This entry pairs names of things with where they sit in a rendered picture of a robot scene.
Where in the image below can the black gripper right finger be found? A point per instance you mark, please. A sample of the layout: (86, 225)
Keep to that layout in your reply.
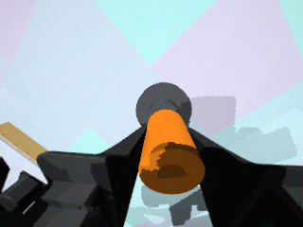
(232, 185)

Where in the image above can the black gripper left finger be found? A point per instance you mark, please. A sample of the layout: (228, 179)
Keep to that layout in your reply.
(115, 170)

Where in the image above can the orange knob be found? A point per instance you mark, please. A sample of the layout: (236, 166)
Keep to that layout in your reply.
(169, 163)

